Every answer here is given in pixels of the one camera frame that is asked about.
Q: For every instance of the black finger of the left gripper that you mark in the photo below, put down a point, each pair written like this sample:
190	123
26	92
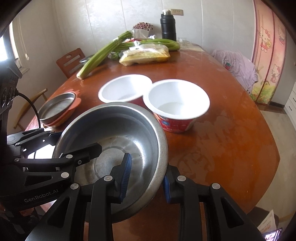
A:
32	140
73	158

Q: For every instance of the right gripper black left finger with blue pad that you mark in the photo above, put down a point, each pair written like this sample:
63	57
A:
66	217

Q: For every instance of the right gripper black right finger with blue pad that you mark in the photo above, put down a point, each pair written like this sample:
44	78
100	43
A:
206	212

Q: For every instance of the large steel bowl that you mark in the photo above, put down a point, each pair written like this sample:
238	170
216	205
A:
120	128

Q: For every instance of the steel plate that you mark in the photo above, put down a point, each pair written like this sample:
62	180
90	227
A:
55	107

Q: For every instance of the paper sheet on floor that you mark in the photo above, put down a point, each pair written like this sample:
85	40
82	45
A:
268	224

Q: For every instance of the orange plastic plate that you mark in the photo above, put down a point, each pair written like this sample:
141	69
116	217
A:
60	120

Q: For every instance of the wooden chair with backrest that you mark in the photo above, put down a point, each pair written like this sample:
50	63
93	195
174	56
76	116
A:
70	63

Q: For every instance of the long green celery stalk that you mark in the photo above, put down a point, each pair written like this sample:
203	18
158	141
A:
98	57

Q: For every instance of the red paper bowl right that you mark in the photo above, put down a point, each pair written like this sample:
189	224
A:
176	103

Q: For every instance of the yellow food in plastic bag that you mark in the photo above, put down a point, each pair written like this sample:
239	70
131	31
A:
144	54

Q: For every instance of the white drawer cabinet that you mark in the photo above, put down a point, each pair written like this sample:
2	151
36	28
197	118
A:
290	106

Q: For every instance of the box of straws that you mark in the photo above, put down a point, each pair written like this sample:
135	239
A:
141	30

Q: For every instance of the green celery bunch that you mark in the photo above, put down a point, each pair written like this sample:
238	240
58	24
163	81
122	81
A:
170	44

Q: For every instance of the pink cloth pile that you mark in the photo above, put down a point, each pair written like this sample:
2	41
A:
239	66

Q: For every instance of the clear plastic wrap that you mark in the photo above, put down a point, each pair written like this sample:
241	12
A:
183	42

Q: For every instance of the black thermos bottle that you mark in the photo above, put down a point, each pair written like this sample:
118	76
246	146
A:
168	25

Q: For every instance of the pink cartoon wardrobe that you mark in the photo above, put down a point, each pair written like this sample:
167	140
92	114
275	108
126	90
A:
273	57

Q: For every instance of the white wall socket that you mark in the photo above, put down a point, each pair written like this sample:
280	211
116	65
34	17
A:
177	12

